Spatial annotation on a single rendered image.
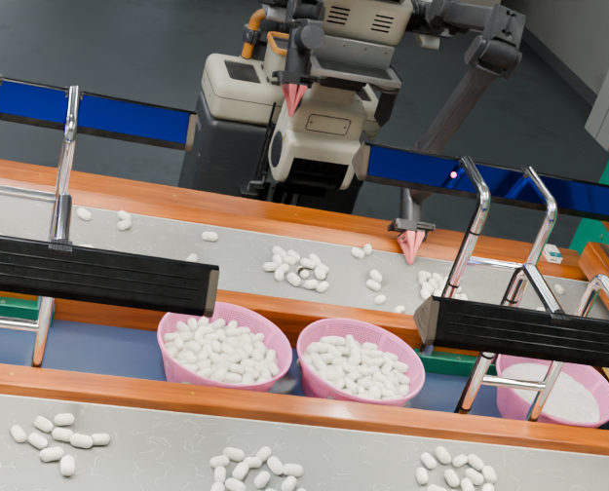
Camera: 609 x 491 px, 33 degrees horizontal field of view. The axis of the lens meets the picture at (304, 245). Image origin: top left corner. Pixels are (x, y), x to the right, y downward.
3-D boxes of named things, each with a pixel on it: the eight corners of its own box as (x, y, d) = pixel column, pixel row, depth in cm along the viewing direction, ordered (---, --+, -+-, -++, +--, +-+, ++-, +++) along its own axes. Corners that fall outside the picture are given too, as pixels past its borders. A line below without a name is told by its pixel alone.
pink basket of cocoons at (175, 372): (147, 330, 215) (156, 293, 210) (272, 346, 222) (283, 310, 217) (150, 417, 192) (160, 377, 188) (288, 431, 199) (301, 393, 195)
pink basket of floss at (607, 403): (460, 403, 221) (475, 368, 217) (516, 361, 242) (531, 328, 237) (568, 476, 210) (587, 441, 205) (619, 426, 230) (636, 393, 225)
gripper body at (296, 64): (319, 85, 247) (323, 54, 246) (278, 78, 244) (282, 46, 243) (311, 86, 253) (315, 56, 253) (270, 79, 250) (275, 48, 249)
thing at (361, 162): (350, 163, 222) (360, 132, 219) (607, 207, 238) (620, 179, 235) (357, 180, 216) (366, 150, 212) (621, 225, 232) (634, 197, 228)
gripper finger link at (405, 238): (434, 262, 250) (435, 226, 253) (406, 258, 248) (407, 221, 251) (423, 270, 256) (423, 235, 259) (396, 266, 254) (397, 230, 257)
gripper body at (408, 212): (436, 231, 253) (436, 203, 255) (396, 225, 250) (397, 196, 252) (425, 239, 259) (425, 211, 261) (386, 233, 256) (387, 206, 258)
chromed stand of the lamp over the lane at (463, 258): (392, 319, 243) (454, 150, 221) (471, 329, 248) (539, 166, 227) (411, 370, 227) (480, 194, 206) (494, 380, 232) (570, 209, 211)
